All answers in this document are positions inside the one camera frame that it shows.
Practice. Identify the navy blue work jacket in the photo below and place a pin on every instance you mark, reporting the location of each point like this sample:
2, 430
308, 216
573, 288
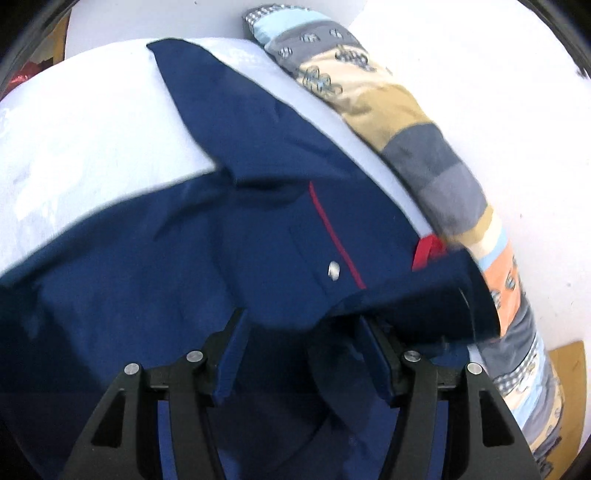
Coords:
303, 405

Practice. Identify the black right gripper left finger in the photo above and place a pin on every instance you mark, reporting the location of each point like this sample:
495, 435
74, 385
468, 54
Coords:
120, 440

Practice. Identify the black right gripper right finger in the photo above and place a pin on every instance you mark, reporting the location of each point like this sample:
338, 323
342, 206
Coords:
456, 412

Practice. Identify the wooden bed headboard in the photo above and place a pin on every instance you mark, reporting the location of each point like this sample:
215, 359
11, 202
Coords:
570, 364

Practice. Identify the long patchwork body pillow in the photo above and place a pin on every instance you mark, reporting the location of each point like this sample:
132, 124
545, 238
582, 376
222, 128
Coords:
328, 60

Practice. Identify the light blue cloud bedsheet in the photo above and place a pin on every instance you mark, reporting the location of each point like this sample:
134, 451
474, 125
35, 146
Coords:
191, 157

